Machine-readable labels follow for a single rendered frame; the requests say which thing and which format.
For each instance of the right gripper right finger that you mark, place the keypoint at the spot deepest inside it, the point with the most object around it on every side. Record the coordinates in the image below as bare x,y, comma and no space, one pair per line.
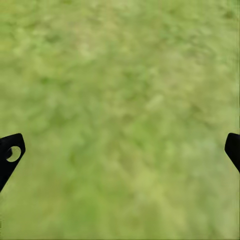
232,148

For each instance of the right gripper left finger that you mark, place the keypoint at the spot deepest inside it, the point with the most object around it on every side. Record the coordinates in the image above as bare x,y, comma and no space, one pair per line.
12,149

